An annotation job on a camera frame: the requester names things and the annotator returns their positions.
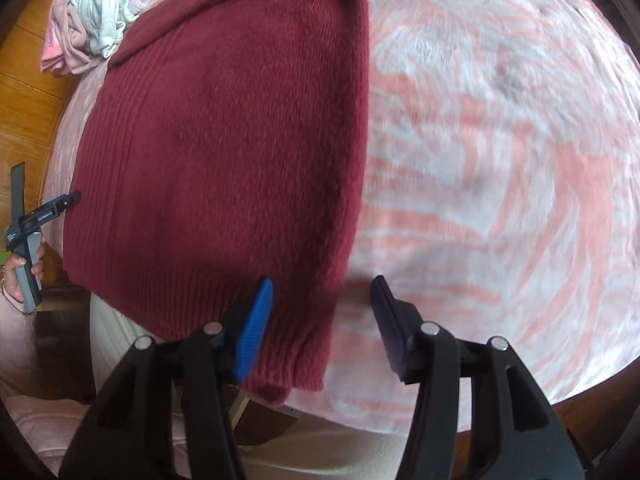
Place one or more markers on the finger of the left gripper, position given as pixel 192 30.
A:
pixel 17 191
pixel 54 208

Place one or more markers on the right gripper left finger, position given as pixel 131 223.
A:
pixel 126 434

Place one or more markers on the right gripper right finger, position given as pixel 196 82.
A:
pixel 515 432

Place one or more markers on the dark red knit sweater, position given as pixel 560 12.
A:
pixel 228 144

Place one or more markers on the pink sleeve forearm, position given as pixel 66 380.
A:
pixel 47 379

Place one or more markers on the pink garment pile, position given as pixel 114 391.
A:
pixel 71 37

